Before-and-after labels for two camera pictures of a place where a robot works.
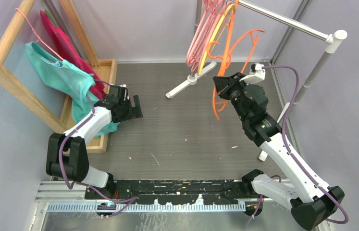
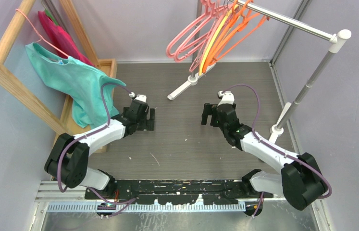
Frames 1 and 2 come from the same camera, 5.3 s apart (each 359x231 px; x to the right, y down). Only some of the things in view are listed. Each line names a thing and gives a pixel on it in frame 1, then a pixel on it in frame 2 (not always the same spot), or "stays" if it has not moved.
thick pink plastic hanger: x=210 y=9 -> x=208 y=6
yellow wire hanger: x=212 y=39 stays
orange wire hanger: x=224 y=103 -> x=266 y=18
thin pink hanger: x=214 y=10 stays
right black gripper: x=224 y=83 -> x=210 y=109
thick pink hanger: x=198 y=47 -> x=196 y=45
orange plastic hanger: x=227 y=58 -> x=235 y=18
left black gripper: x=133 y=112 -> x=148 y=124
